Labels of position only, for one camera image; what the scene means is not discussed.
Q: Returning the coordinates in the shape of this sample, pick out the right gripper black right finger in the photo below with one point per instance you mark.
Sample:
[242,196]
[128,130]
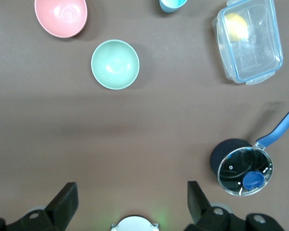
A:
[202,211]

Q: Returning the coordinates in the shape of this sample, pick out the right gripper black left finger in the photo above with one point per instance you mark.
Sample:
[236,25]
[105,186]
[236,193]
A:
[62,207]

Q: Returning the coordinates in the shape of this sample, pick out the mint green bowl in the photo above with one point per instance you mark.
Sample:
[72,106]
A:
[115,64]

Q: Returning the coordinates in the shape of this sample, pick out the pink bowl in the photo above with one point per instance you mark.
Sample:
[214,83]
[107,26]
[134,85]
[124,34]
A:
[60,16]

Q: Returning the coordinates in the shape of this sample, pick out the glass lid with blue knob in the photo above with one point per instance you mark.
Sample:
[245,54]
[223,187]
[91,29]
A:
[236,168]

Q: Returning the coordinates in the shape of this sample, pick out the clear container with blue-rimmed lid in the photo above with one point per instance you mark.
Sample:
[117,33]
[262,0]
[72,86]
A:
[255,55]

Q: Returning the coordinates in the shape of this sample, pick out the yellow fruit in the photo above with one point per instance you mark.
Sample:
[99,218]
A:
[237,26]

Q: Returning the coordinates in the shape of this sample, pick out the blue plastic cup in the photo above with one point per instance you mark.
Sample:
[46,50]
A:
[171,4]

